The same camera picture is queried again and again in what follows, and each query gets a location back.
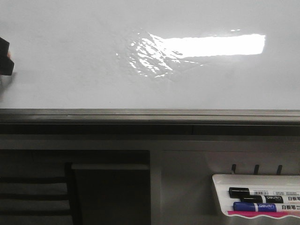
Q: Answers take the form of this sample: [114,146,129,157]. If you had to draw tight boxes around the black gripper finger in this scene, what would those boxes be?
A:
[0,38,15,76]

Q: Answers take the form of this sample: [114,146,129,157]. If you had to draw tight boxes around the black capped whiteboard marker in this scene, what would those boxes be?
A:
[228,187,300,198]

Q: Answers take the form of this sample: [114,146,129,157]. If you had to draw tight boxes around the blue capped whiteboard marker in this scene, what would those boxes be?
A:
[233,202,300,212]

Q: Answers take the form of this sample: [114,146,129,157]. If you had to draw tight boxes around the pink whiteboard marker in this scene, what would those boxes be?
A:
[227,211,300,218]

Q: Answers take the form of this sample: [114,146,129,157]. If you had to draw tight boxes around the black slatted chair back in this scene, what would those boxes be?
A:
[0,162,83,225]

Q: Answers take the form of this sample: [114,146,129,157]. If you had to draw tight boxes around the grey pegboard panel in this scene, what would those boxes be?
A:
[0,135,300,225]

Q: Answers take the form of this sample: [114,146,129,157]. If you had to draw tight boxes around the white plastic marker tray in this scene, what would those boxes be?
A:
[212,174,300,225]

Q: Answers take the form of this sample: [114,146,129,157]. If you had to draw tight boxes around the white whiteboard with aluminium frame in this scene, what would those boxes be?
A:
[0,0,300,135]

